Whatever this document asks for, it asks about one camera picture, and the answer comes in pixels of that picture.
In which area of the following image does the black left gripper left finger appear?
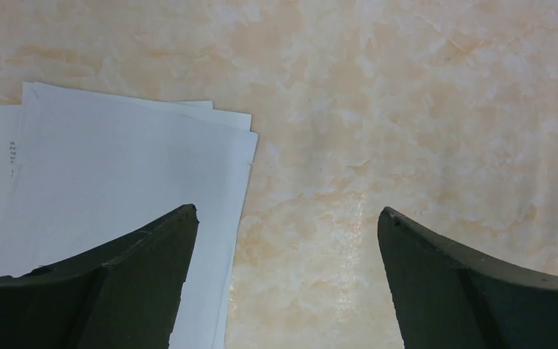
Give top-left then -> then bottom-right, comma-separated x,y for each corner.
0,204 -> 199,348

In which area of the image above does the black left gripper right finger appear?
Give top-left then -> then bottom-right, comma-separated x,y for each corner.
377,207 -> 558,348

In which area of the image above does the white paper stack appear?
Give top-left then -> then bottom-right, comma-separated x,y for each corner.
0,82 -> 258,348

